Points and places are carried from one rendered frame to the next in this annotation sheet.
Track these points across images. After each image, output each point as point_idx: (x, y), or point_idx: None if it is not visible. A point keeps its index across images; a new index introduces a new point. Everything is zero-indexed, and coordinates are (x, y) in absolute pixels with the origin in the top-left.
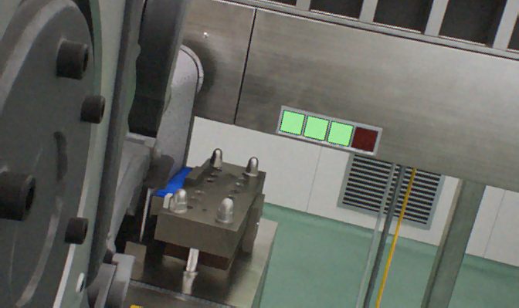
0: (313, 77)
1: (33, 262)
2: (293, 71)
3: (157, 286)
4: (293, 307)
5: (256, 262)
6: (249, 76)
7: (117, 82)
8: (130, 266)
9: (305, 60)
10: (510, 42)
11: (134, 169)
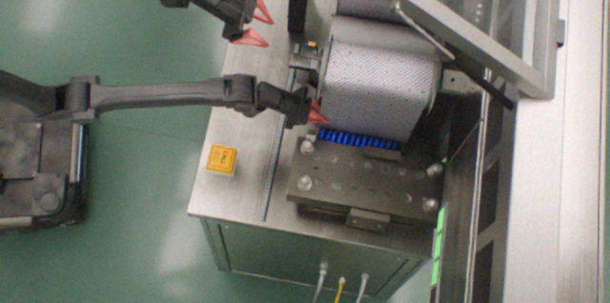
0: (456, 218)
1: None
2: (458, 194)
3: (275, 161)
4: None
5: (336, 232)
6: (458, 154)
7: None
8: (85, 117)
9: (461, 200)
10: None
11: (185, 97)
